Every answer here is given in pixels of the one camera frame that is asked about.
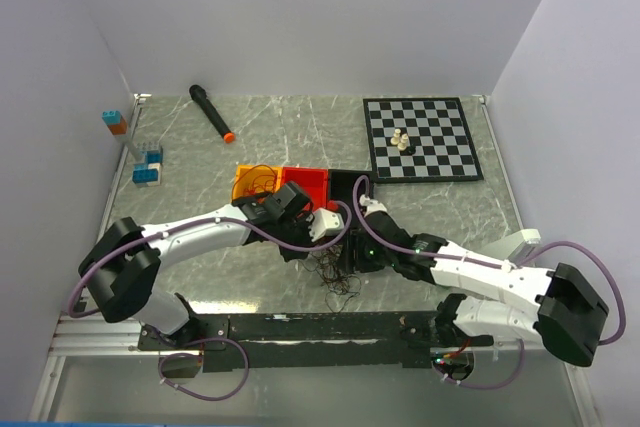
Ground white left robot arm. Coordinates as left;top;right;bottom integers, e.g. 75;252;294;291
79;181;313;349

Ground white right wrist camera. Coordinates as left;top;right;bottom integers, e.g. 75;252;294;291
358;195;387;216

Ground red plastic bin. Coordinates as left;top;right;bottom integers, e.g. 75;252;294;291
281;167;329;209

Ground dark brown cable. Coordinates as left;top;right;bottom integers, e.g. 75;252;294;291
307;241;362;312

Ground blue white block stack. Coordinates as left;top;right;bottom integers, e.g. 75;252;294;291
132;141;164;187

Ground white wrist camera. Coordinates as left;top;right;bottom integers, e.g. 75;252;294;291
358;195;387;216
309;208;345;242

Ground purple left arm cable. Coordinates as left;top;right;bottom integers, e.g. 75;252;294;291
67;199;354;402

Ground white stand device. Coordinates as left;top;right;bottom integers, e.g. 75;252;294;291
480;229;541;264

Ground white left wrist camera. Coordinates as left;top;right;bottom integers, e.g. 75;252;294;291
309;208;345;242

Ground black white chessboard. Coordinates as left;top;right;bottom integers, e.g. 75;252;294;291
363;97;484;184

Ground black plastic bin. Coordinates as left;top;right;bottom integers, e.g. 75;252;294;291
327;169;374;211

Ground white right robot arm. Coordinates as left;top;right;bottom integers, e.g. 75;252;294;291
355;208;609;367

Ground black marker orange cap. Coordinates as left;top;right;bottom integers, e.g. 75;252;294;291
189;84;235;143

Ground white chess piece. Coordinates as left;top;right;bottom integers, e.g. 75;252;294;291
391;129;402;146
397;134;409;151

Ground blue orange block tower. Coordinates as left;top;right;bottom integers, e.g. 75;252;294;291
102;110;145;163

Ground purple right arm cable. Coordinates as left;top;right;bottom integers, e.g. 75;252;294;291
352;175;627;391

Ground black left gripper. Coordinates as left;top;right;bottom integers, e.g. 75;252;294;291
273;211;323;263

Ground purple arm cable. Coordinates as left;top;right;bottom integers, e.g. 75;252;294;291
352;175;627;391
67;199;354;402

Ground yellow plastic bin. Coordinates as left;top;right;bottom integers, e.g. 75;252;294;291
231;164;282;201

